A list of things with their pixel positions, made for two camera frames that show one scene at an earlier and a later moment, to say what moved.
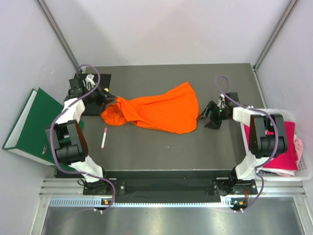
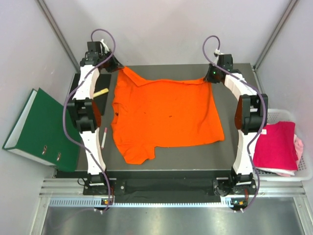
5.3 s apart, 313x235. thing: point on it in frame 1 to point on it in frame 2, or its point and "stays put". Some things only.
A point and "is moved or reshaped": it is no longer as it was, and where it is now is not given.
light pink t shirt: [298, 149] stays put
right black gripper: [213, 124] to [208, 78]
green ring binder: [27, 137] stays put
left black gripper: [104, 96] to [115, 65]
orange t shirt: [175, 109] is moved or reshaped
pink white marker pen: [104, 138] stays put
